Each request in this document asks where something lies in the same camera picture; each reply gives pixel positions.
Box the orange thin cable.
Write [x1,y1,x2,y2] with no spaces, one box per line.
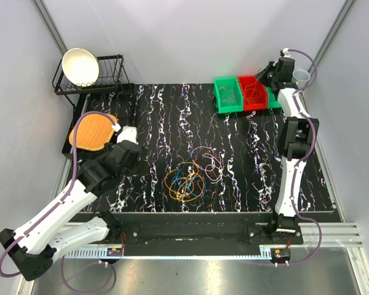
[243,78,265,107]

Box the pink thin cable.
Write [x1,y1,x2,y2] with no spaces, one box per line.
[218,84,238,107]

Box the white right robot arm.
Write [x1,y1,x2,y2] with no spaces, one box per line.
[248,53,319,244]

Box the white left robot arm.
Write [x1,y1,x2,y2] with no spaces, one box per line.
[0,140,148,281]

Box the light blue mug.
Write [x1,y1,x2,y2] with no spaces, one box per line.
[292,69,311,89]

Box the red plastic bin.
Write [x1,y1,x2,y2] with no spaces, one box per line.
[237,76,268,111]

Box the right green plastic bin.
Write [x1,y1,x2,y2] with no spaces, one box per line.
[265,87,281,109]

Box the green plastic bin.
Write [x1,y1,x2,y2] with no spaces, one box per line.
[213,77,244,114]
[265,87,281,109]

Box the orange woven basket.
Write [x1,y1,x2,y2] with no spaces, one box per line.
[76,112,121,152]

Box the left green plastic bin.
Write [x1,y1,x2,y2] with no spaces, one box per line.
[213,77,244,114]

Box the black marble pattern mat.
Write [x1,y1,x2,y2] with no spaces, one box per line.
[58,82,336,213]

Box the white bowl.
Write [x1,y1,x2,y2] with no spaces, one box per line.
[61,48,100,87]

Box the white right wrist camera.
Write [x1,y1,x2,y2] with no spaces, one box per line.
[280,48,293,59]

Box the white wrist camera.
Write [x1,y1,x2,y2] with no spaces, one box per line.
[280,48,293,59]
[111,124,138,144]

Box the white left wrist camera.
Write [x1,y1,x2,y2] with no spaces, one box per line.
[111,124,138,144]

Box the yellow thin cable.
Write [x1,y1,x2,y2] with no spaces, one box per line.
[164,161,207,203]

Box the white thin cable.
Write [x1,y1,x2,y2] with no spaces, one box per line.
[190,146,224,184]

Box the blue thin cable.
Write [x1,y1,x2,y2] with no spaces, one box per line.
[171,162,204,197]

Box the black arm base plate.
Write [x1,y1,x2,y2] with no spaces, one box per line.
[113,213,303,259]

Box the black wire dish rack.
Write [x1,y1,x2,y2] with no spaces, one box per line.
[52,54,135,160]

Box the white slotted cable duct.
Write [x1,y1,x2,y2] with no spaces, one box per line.
[65,246,124,259]

